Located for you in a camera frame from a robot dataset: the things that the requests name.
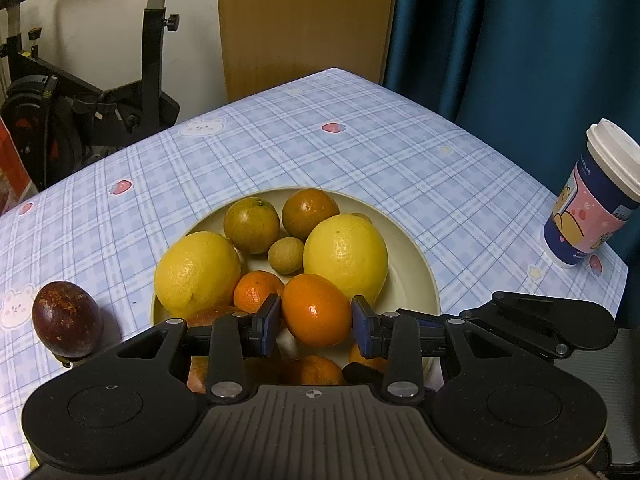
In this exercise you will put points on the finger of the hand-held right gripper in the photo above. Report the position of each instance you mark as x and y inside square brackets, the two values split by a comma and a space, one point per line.
[361, 374]
[520, 320]

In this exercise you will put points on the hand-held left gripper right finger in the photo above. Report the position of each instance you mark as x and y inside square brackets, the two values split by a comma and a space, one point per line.
[364, 327]

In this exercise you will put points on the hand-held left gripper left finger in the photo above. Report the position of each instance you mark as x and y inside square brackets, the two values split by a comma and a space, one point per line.
[267, 325]

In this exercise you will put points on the small tangerine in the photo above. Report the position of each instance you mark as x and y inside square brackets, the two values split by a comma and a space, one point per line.
[255, 292]
[312, 371]
[357, 355]

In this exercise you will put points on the bright orange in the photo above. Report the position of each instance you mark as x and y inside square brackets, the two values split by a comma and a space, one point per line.
[315, 310]

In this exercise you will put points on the small round longan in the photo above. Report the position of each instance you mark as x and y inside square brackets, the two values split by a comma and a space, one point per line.
[286, 255]

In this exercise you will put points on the beige plate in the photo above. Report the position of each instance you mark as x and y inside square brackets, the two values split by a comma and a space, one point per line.
[405, 265]

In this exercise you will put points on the yellow lemon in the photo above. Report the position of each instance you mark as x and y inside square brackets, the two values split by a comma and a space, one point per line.
[195, 270]
[345, 255]

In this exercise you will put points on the greenish orange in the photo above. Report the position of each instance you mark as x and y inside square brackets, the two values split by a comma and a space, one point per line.
[250, 225]

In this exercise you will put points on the dark orange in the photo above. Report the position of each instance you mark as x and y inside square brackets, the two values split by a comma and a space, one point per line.
[310, 212]

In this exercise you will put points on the printed paper cup with lid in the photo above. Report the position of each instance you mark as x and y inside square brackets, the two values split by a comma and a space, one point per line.
[585, 220]

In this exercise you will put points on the checked blue tablecloth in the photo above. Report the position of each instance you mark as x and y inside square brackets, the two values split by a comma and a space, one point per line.
[400, 170]

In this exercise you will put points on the purple passion fruit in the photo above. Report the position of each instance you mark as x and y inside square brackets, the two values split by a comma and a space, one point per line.
[65, 317]

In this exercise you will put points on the blue curtain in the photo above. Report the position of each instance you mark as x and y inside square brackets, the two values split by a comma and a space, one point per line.
[500, 35]

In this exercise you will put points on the printed pink backdrop cloth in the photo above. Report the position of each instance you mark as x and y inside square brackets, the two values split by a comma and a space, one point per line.
[10, 170]

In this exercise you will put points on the black exercise bike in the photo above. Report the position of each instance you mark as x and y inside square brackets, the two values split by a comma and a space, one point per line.
[50, 110]

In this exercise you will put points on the wooden board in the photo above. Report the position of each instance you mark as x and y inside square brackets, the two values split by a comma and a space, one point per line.
[300, 20]

